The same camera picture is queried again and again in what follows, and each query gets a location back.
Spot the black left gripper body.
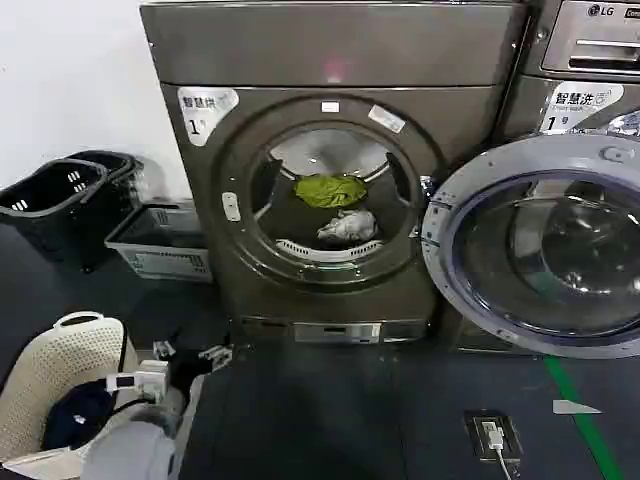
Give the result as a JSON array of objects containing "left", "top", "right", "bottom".
[{"left": 167, "top": 348, "right": 215, "bottom": 397}]

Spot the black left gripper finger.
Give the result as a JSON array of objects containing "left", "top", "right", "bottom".
[
  {"left": 198, "top": 333, "right": 235, "bottom": 372},
  {"left": 152, "top": 329, "right": 182, "bottom": 357}
]

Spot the grey plastic crate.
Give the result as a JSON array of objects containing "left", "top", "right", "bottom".
[{"left": 104, "top": 198, "right": 213, "bottom": 284}]

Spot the dark navy garment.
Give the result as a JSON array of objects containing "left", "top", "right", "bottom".
[{"left": 40, "top": 382, "right": 117, "bottom": 451}]

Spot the cream perforated laundry basket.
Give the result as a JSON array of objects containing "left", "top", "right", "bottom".
[{"left": 0, "top": 310, "right": 139, "bottom": 480}]

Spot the black plastic laundry basket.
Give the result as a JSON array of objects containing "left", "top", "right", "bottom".
[
  {"left": 0, "top": 159, "right": 110, "bottom": 265},
  {"left": 67, "top": 149, "right": 145, "bottom": 274}
]

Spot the white crumpled garment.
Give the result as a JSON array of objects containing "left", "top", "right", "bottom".
[{"left": 316, "top": 208, "right": 380, "bottom": 242}]

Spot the green garment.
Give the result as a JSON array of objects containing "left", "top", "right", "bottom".
[{"left": 293, "top": 173, "right": 369, "bottom": 210}]

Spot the black floor socket box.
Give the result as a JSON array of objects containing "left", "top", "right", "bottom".
[{"left": 463, "top": 409, "right": 525, "bottom": 462}]

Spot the grey dryer with open drum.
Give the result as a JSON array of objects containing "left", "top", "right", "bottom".
[{"left": 138, "top": 0, "right": 532, "bottom": 347}]

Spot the round glass dryer door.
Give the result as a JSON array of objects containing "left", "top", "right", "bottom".
[{"left": 421, "top": 133, "right": 640, "bottom": 359}]

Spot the white floor tape piece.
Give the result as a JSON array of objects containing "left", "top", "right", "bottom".
[{"left": 551, "top": 399, "right": 605, "bottom": 416}]

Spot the green floor tape strip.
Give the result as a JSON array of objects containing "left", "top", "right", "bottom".
[{"left": 543, "top": 355, "right": 627, "bottom": 480}]

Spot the grey dryer with drawer panel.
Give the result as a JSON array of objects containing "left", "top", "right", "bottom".
[{"left": 447, "top": 0, "right": 640, "bottom": 357}]

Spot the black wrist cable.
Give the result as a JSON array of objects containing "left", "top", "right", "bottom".
[{"left": 110, "top": 323, "right": 156, "bottom": 417}]

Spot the white plug and cable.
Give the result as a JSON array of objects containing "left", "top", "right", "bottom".
[{"left": 481, "top": 421, "right": 519, "bottom": 480}]

